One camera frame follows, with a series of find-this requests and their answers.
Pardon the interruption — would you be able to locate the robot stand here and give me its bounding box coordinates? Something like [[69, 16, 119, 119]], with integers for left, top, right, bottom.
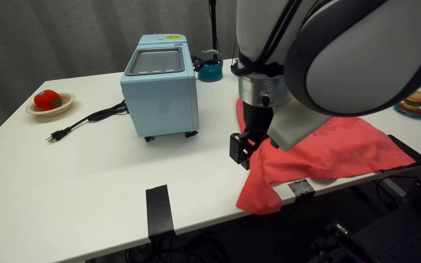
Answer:
[[307, 172, 421, 263]]

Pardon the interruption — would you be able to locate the toy burger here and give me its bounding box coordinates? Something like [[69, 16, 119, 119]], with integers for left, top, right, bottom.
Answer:
[[399, 91, 421, 115]]

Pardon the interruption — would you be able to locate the red sweatshirt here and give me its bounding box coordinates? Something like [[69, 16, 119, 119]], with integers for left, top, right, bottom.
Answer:
[[235, 97, 416, 215]]

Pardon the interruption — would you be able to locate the black power cable with plug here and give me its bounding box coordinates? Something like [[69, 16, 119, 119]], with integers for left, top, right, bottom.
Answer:
[[45, 100, 129, 144]]

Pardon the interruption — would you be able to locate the red toy tomato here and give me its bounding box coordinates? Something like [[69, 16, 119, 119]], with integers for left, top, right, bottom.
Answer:
[[34, 89, 64, 111]]

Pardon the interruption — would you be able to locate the grey curtain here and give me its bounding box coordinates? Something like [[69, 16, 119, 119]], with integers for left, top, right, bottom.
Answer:
[[0, 0, 239, 148]]

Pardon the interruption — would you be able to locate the blue plate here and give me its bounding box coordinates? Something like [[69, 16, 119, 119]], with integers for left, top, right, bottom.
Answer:
[[394, 103, 421, 118]]

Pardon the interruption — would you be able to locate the light blue toaster oven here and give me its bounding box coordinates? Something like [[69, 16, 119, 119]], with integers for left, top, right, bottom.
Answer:
[[120, 34, 200, 142]]

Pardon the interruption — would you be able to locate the wide black tape strip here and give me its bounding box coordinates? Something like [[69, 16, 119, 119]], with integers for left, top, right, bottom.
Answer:
[[379, 134, 421, 172]]

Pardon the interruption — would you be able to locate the short black tape strip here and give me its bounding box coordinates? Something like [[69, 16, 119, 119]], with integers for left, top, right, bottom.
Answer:
[[288, 179, 316, 200]]

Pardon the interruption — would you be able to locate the long black tape strip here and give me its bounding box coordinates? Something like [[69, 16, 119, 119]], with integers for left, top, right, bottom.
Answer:
[[145, 184, 177, 239]]

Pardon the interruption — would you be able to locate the teal kettle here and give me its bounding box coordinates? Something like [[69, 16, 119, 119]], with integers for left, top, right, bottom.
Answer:
[[191, 49, 224, 83]]

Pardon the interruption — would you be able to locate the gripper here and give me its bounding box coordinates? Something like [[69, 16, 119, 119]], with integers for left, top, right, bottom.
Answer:
[[229, 101, 274, 171]]

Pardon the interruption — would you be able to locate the beige bowl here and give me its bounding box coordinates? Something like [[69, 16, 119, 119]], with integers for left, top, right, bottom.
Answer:
[[25, 92, 76, 118]]

